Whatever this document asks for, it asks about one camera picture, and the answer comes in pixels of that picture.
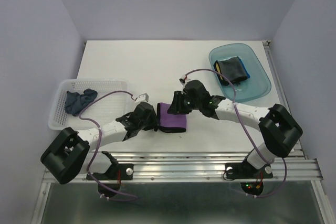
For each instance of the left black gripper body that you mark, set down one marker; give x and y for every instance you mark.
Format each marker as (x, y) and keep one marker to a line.
(150, 123)

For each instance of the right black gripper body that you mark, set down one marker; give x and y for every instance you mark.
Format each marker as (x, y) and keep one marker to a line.
(190, 105)

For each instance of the purple microfiber towel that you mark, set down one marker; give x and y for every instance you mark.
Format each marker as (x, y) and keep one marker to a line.
(170, 123)

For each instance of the blue microfiber towel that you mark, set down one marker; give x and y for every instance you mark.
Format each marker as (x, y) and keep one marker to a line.
(243, 66)

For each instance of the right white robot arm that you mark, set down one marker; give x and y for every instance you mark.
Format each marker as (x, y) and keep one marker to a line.
(278, 128)

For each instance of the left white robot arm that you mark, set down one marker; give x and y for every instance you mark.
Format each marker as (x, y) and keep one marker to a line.
(66, 157)

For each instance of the white perforated plastic basket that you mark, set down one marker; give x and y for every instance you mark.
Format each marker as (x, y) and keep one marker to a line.
(103, 112)

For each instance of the teal translucent plastic tray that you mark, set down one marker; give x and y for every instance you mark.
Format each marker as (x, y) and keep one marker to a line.
(258, 85)

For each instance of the dark grey towel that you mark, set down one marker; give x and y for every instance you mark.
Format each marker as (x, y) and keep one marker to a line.
(76, 102)

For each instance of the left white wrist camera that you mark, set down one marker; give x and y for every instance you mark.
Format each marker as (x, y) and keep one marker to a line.
(141, 98)

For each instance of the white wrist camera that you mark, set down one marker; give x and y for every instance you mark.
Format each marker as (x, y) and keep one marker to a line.
(141, 98)
(184, 80)

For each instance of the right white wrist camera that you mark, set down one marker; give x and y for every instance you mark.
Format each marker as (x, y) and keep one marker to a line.
(184, 80)

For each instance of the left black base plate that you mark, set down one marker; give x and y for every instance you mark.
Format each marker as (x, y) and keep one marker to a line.
(123, 171)

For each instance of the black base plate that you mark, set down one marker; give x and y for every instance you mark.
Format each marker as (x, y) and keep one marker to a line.
(245, 171)
(123, 171)

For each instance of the aluminium extrusion rail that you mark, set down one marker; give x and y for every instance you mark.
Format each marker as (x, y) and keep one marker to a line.
(208, 167)

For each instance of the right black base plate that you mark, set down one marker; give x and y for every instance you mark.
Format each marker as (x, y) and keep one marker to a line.
(245, 171)

